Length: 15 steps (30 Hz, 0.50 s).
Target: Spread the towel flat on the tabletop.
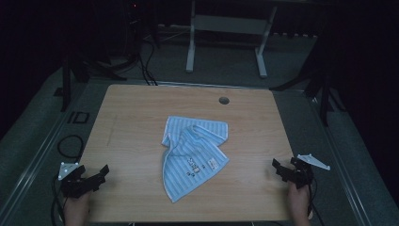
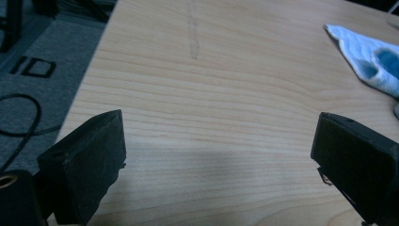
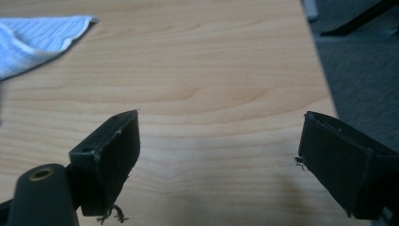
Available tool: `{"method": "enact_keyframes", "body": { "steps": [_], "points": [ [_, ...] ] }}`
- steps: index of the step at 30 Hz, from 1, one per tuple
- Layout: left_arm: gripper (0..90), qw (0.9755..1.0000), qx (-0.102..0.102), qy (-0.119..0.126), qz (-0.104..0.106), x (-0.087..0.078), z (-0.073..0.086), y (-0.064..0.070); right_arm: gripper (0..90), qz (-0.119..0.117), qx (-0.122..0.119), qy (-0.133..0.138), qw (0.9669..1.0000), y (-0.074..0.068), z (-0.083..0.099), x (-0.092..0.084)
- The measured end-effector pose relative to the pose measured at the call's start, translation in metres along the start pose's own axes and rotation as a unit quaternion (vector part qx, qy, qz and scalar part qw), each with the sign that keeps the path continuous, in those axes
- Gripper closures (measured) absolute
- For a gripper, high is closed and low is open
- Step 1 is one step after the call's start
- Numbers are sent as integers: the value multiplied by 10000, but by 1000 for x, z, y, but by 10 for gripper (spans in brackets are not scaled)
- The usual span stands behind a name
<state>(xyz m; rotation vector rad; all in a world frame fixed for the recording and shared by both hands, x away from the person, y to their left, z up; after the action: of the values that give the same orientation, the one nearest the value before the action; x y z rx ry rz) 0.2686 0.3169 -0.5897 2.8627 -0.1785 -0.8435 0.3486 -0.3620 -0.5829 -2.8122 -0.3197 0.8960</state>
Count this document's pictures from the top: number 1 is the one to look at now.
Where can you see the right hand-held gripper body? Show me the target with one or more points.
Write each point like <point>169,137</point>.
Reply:
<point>301,177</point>

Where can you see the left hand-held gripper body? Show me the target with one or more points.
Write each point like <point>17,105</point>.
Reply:
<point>73,186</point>

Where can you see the light blue striped towel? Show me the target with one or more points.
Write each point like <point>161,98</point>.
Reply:
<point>191,157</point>

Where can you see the person's left hand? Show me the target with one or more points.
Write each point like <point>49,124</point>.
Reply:
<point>76,210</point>

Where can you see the person's right hand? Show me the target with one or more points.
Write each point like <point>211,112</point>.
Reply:
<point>298,204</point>

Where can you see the black metal stand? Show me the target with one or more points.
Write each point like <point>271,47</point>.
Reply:
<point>324,94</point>
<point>66,84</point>

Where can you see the dark equipment rack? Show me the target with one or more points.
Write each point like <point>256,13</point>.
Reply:
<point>138,22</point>

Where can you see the metal floor rail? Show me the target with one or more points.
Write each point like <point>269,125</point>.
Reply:
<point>342,163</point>
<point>37,160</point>

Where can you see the white metal desk frame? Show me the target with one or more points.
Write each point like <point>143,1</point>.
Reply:
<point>229,24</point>

